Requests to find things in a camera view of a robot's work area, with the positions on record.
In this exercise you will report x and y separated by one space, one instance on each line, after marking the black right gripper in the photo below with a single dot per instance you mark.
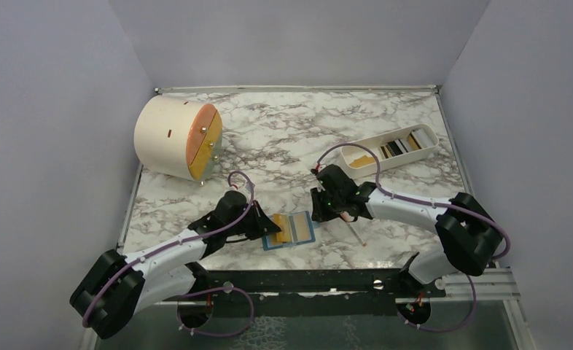
319 214

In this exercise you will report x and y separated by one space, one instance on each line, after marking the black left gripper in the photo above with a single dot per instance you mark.
264 225

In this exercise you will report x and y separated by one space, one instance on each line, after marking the blue card holder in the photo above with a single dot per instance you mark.
269 244

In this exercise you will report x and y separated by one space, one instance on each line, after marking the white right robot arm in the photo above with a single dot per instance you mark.
468 237

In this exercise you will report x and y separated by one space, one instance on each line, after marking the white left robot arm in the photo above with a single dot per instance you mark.
120 285

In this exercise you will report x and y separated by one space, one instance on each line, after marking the yellow card in tray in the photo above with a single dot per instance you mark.
362 161

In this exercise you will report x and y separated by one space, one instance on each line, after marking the grey card stack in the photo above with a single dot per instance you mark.
415 140

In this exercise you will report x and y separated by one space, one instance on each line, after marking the cream oblong plastic tray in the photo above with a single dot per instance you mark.
370 147

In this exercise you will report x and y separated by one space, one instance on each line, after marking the orange capped white marker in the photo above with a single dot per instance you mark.
354 229

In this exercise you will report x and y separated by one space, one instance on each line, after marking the cream cylinder orange lid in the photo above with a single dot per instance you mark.
179 138

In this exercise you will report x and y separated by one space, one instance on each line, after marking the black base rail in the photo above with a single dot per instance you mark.
300 293

